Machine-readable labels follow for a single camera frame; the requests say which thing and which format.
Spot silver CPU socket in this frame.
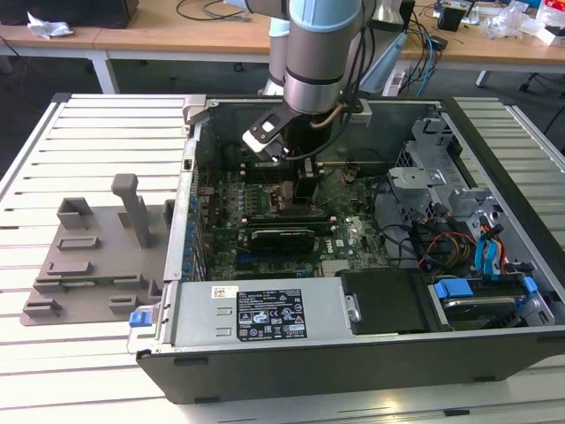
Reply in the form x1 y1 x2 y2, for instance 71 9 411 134
267 178 321 216

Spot black RAM slot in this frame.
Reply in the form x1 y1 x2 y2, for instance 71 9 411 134
245 217 335 229
240 210 331 221

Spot black graphics card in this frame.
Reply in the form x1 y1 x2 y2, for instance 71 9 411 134
237 225 317 258

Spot green motherboard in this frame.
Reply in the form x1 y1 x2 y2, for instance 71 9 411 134
193 161 401 282

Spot pale blue teach pendant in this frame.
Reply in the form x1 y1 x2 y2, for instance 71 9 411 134
361 30 410 96

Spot silver disk bay cage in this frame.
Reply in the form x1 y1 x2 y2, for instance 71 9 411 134
388 117 507 266

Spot blue expansion slot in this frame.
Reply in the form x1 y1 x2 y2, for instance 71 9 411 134
236 251 266 270

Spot silver finned heat sink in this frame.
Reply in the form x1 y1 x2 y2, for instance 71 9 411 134
320 259 354 278

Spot wooden desk white legs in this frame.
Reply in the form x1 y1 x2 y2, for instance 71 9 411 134
399 0 565 89
0 21 105 74
90 0 283 95

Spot black drive bay cover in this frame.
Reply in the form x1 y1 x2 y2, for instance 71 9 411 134
340 269 436 336

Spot small black box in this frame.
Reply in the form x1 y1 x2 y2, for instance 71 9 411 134
436 4 474 33

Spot silver power supply unit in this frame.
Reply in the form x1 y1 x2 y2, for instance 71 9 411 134
154 280 354 352

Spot blue disk carrier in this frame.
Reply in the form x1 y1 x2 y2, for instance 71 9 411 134
433 276 538 310

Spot grey parts rack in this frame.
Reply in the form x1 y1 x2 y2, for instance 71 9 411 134
20 172 177 328

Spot dark grey PC case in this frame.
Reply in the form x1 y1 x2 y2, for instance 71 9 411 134
126 95 565 406

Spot clear plastic bags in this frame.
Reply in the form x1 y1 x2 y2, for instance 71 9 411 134
485 0 544 39

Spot silver hard disk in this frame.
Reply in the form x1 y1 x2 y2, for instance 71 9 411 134
441 294 517 330

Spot large black equipment case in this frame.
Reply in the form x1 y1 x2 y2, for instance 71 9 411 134
0 0 140 30

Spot crumpled white paper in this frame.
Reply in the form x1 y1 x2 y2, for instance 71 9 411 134
26 11 75 42

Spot white red carton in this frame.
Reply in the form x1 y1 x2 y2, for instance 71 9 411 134
540 0 565 45

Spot tan curved hose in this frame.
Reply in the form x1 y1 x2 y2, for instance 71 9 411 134
310 104 344 131

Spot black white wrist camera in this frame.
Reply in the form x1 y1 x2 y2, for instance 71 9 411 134
241 103 296 163

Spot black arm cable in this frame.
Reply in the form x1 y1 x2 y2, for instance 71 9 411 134
339 17 376 120

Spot blue cable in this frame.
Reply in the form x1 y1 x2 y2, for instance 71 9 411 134
421 17 439 96

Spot yellow black power wire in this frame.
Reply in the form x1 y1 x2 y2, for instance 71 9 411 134
418 229 478 267

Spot blue flat data wire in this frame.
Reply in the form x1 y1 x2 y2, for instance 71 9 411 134
475 223 504 284

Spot red data wire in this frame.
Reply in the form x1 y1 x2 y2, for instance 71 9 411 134
493 232 509 276

